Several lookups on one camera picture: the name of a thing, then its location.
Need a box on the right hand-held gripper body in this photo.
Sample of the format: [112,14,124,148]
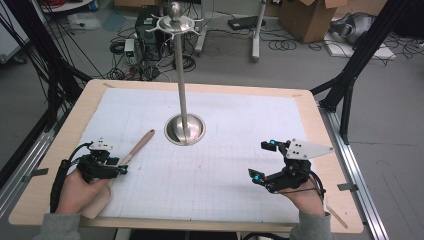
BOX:
[266,138,335,195]

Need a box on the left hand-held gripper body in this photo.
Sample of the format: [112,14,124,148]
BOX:
[77,137,121,184]

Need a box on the beige spatula with wooden handle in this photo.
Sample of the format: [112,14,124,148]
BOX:
[81,129,156,220]

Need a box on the person's right hand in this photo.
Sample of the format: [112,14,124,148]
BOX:
[280,181,326,218]

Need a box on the person's left hand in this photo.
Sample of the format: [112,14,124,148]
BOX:
[54,168,110,216]

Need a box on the white grid mat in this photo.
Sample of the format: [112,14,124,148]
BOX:
[68,87,329,224]

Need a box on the metal table clip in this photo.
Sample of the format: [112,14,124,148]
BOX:
[337,182,359,192]
[21,168,50,183]

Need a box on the thin wooden strip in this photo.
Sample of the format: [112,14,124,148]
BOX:
[324,203,349,230]

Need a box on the metal utensil stand with hooks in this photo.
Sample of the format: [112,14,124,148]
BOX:
[145,1,207,147]

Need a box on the white desk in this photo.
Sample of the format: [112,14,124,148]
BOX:
[194,0,268,64]

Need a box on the white power adapter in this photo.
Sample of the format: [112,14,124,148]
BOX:
[123,38,136,58]

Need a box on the flat black device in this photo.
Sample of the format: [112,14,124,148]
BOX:
[227,15,267,30]

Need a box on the large cardboard box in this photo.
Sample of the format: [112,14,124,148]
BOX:
[278,0,349,44]

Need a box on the black computer tower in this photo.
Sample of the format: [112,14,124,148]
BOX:
[134,5,169,62]

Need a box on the white flat board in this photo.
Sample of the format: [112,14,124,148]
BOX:
[324,41,398,61]

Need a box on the blue sheet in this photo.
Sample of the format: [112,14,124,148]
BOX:
[101,9,128,33]

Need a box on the grey and white device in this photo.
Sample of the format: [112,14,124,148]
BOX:
[328,12,376,46]

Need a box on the white round table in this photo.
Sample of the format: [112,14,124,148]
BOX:
[39,0,94,14]

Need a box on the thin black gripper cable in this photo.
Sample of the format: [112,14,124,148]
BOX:
[276,171,328,203]

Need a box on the aluminium rail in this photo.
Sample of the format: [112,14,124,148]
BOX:
[318,106,389,240]
[0,109,68,218]

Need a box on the coiled black floor cable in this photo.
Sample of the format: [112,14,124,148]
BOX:
[268,39,298,52]

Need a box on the black metal frame post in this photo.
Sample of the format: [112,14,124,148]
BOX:
[0,0,93,188]
[309,0,414,146]

